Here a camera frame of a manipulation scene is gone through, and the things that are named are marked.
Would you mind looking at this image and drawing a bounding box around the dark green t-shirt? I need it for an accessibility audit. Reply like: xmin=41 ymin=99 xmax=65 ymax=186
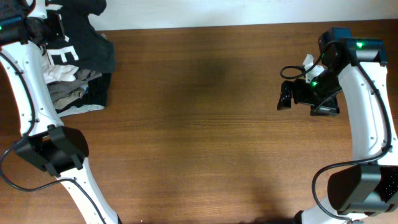
xmin=43 ymin=0 xmax=117 ymax=74

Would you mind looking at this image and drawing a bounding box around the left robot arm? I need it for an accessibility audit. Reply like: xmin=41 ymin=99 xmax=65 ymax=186
xmin=1 ymin=1 xmax=121 ymax=223

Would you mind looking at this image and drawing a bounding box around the dark grey folded garment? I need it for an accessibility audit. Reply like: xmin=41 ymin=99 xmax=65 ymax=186
xmin=47 ymin=69 xmax=102 ymax=102

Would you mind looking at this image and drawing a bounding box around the beige folded garment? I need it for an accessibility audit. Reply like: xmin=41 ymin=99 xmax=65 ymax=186
xmin=53 ymin=85 xmax=86 ymax=109

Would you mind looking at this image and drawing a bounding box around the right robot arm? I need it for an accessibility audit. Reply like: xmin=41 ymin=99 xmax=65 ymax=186
xmin=277 ymin=27 xmax=397 ymax=223

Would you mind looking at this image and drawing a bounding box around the white folded garment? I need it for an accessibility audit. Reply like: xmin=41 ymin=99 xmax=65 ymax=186
xmin=41 ymin=46 xmax=79 ymax=84

